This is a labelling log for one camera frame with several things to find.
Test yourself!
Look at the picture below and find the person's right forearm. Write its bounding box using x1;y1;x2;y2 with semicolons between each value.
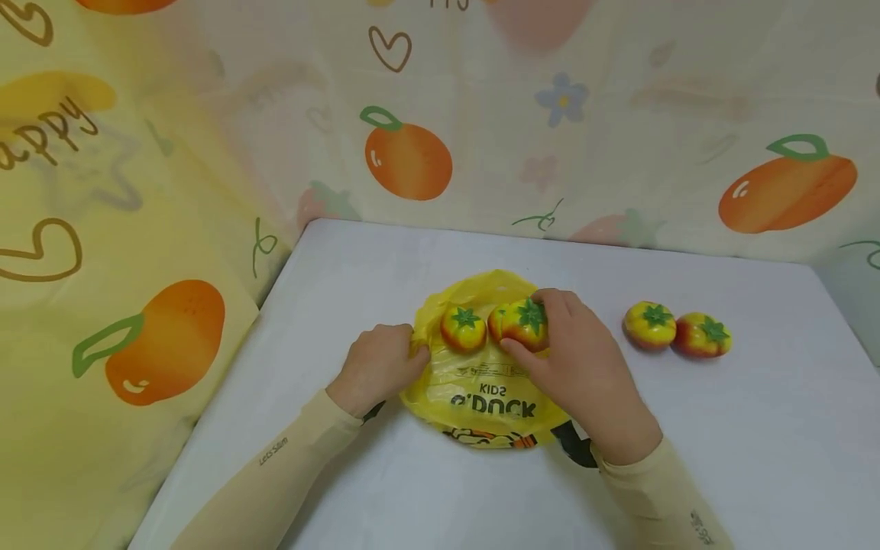
591;435;736;550

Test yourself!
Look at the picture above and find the yellow printed plastic bag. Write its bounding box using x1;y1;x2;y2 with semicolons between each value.
400;269;573;451

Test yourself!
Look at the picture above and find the person's right hand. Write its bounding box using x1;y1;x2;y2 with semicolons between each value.
500;288;665;467

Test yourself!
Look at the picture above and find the person's left hand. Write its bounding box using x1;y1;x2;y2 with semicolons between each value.
325;323;433;419

